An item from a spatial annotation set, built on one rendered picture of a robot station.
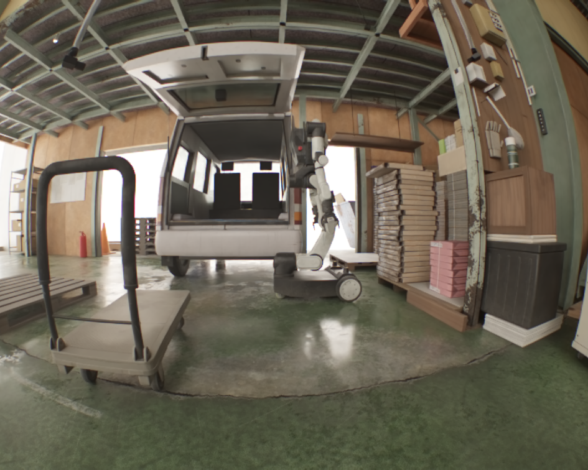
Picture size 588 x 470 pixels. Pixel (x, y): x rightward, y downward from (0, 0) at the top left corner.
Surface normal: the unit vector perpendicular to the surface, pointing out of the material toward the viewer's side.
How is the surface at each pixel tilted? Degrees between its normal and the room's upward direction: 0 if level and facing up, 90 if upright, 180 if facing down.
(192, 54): 106
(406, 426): 0
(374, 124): 90
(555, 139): 90
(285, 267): 90
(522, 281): 90
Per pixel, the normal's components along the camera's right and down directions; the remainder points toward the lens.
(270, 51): 0.14, 0.31
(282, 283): -0.25, 0.04
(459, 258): 0.06, 0.04
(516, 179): -1.00, 0.00
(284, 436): 0.00, -1.00
